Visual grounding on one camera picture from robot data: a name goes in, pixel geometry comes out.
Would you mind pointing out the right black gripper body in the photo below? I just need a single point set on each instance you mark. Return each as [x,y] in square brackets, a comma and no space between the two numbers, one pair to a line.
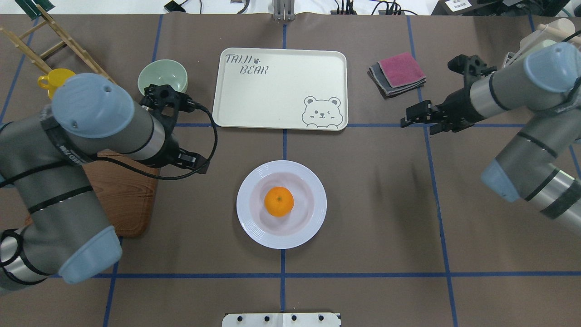
[455,107]

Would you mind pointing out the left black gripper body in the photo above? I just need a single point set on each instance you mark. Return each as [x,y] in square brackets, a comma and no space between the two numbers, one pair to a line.
[173,150]

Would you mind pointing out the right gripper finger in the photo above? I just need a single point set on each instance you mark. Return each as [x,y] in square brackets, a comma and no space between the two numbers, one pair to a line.
[410,119]
[421,107]

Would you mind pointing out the orange fruit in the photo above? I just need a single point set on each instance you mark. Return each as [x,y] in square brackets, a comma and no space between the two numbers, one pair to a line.
[279,201]

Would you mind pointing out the white round plate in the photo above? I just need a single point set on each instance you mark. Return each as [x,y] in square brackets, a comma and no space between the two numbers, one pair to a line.
[294,229]

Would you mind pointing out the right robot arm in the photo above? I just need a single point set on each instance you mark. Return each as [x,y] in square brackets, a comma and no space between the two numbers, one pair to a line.
[547,83]

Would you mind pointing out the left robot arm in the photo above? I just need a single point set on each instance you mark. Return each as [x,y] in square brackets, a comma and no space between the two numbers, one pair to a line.
[43,156]

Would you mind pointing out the cream bear tray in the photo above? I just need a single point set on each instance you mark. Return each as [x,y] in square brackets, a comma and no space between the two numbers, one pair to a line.
[281,89]

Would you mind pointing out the pink cloth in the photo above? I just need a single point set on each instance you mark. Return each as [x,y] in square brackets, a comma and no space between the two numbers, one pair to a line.
[401,70]

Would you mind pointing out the wooden cutting board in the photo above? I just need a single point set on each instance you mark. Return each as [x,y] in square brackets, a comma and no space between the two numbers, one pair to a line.
[126,196]

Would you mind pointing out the grey cloth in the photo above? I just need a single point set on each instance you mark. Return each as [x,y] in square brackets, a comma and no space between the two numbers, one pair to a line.
[386,89]

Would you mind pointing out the green bowl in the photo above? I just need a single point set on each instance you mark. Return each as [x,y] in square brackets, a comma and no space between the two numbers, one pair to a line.
[163,72]

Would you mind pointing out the cup holder rack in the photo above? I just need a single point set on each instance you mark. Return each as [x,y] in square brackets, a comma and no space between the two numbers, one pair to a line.
[544,35]

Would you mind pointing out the yellow cup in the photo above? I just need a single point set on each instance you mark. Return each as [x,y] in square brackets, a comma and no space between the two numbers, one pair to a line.
[54,79]

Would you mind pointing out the small black device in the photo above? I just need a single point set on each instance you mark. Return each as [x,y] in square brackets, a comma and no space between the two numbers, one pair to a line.
[174,6]

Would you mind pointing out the wooden dish rack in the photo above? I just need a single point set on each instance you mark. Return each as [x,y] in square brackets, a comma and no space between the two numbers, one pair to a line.
[65,41]

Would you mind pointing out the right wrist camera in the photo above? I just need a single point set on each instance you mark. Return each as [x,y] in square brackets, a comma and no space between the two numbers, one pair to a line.
[472,68]

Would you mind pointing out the aluminium frame post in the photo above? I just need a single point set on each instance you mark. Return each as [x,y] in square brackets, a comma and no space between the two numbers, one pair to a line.
[284,10]

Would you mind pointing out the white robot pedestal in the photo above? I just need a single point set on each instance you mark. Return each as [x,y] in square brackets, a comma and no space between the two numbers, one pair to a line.
[280,319]

